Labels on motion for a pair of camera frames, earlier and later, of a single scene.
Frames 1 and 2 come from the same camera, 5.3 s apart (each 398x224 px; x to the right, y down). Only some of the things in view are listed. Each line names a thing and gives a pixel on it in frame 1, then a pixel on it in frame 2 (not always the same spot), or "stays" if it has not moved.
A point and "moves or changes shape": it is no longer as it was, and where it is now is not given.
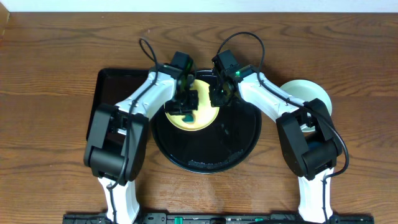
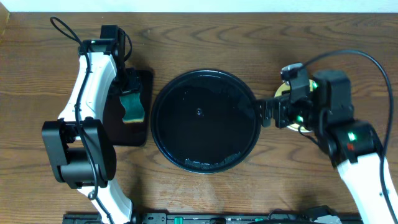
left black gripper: (181, 107) to (131, 86)
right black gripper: (215, 99) to (280, 116)
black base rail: (216, 218) stays
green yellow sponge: (189, 119) moves or changes shape
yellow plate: (206, 114) to (286, 87)
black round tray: (221, 146) stays
